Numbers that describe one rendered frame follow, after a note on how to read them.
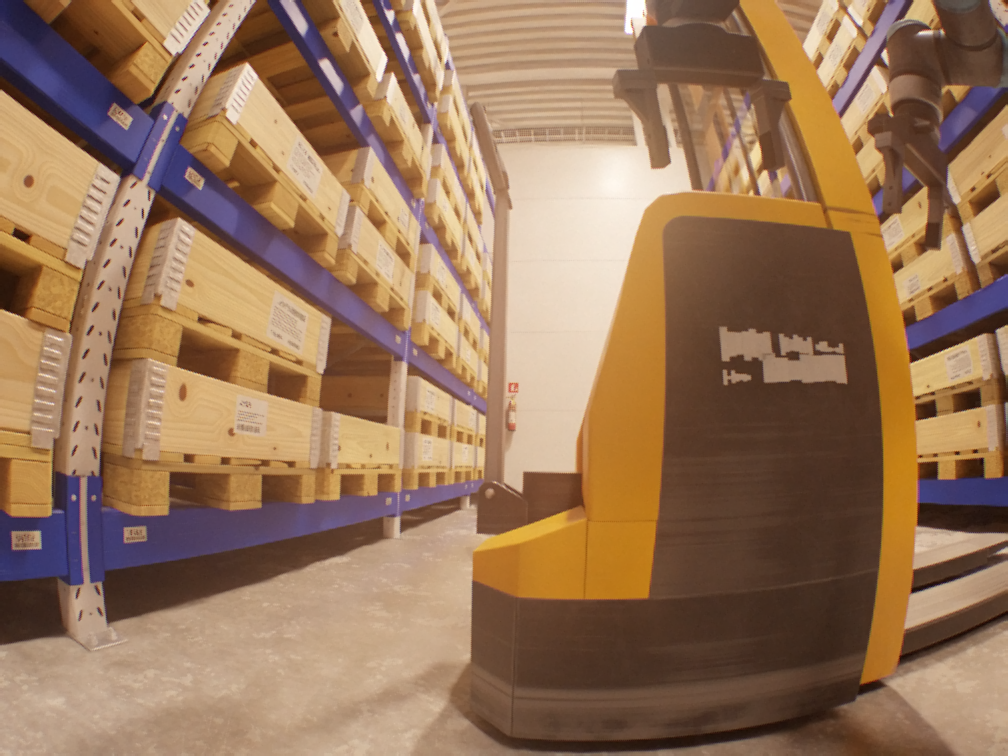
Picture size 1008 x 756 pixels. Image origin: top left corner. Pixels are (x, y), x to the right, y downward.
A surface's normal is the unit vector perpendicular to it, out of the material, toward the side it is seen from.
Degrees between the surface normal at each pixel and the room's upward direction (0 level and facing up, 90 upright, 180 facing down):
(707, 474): 90
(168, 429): 90
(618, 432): 90
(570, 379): 90
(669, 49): 113
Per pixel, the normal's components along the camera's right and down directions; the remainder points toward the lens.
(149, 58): 0.99, 0.00
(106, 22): -0.03, 0.98
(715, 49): -0.04, 0.22
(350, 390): -0.15, -0.19
